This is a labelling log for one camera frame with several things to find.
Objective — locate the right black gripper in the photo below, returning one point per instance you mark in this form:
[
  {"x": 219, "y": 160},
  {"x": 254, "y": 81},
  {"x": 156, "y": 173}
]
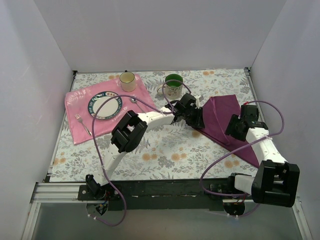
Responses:
[{"x": 232, "y": 127}]

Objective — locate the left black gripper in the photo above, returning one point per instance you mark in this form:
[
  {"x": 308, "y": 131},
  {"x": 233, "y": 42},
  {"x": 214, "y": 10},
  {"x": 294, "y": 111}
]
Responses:
[{"x": 198, "y": 117}]

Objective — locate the purple satin napkin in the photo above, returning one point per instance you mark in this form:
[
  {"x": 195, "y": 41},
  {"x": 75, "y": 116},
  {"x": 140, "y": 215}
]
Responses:
[{"x": 217, "y": 113}]

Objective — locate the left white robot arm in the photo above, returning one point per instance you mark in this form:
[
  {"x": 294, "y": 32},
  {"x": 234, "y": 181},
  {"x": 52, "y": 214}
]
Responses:
[{"x": 128, "y": 133}]

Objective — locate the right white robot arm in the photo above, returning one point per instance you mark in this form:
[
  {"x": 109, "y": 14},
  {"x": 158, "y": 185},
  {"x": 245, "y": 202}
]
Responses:
[{"x": 276, "y": 180}]

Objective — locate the green floral mug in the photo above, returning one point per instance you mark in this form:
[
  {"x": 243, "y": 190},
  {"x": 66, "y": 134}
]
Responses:
[{"x": 173, "y": 89}]

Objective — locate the silver spoon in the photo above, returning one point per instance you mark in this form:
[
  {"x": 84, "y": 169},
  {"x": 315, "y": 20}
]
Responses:
[{"x": 134, "y": 101}]

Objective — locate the cream ceramic cup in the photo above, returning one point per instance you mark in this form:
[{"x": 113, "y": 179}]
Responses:
[{"x": 127, "y": 81}]

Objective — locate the white plate blue rim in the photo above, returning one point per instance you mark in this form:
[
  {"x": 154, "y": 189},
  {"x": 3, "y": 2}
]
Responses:
[{"x": 109, "y": 110}]

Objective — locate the pink cloth placemat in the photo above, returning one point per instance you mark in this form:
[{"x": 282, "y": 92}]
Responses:
[{"x": 90, "y": 91}]

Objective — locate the small silver fork on placemat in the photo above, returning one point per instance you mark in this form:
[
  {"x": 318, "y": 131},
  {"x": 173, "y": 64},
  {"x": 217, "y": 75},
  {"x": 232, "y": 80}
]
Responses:
[{"x": 80, "y": 120}]

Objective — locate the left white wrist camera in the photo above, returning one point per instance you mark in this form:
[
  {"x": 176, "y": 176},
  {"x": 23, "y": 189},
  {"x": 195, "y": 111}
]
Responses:
[{"x": 198, "y": 99}]

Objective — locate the aluminium frame rail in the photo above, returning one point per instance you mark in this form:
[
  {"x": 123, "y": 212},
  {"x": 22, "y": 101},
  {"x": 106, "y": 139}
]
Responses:
[{"x": 56, "y": 214}]

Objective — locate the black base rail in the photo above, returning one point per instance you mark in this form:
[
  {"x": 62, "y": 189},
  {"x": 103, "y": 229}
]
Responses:
[{"x": 173, "y": 194}]

